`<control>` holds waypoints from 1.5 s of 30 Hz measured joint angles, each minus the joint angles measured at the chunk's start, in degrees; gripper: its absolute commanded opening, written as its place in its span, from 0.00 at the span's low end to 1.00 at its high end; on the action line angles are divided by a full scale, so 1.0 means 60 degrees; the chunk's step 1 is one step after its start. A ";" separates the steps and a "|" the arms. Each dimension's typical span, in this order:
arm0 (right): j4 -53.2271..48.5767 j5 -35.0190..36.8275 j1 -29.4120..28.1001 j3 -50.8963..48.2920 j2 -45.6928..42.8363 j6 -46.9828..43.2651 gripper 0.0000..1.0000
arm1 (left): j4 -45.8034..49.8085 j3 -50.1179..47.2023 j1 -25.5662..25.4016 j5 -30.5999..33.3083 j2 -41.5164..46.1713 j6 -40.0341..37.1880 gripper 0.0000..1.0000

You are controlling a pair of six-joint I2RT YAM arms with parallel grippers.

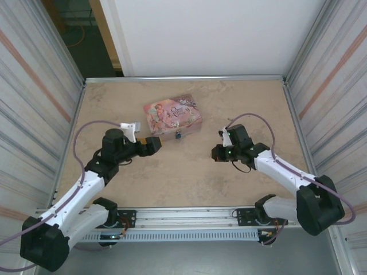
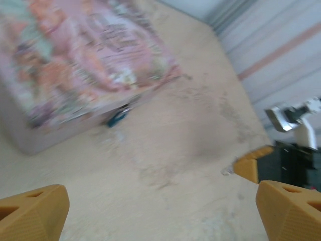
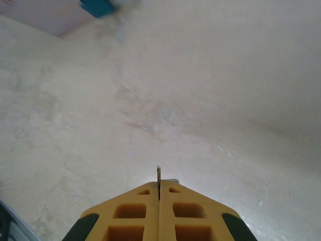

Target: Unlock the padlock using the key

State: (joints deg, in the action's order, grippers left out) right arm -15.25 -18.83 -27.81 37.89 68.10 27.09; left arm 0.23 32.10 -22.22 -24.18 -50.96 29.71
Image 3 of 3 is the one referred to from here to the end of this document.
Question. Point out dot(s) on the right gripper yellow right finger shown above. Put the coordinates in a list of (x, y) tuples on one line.
[(190, 226)]

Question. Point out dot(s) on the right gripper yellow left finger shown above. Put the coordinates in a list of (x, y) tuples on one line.
[(130, 226)]

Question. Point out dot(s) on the small silver key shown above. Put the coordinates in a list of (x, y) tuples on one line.
[(159, 175)]

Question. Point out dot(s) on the blue padlock with steel shackle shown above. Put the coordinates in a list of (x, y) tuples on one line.
[(97, 8)]

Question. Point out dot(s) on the pink storybook tin box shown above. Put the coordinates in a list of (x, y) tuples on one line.
[(37, 15)]

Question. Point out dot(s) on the long aluminium base rail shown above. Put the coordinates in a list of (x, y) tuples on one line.
[(15, 226)]

